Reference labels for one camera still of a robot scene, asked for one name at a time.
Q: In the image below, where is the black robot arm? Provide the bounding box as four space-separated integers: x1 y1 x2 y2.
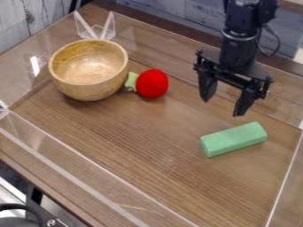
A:
194 0 281 116

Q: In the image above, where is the black table frame bracket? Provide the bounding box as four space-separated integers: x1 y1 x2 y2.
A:
26 186 77 227

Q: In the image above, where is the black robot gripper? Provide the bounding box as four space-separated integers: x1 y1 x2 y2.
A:
194 35 274 116

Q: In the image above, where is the red knitted strawberry toy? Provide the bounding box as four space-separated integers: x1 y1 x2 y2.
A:
125 69 170 98

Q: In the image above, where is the green rectangular block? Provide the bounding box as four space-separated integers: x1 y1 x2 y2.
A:
201 121 268 158

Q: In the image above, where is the clear acrylic corner bracket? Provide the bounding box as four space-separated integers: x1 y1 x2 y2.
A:
74 11 117 40

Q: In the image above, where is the black cable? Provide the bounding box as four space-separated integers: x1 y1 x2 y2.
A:
0 203 49 227

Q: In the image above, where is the light wooden bowl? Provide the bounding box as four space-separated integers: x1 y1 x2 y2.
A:
49 39 130 101

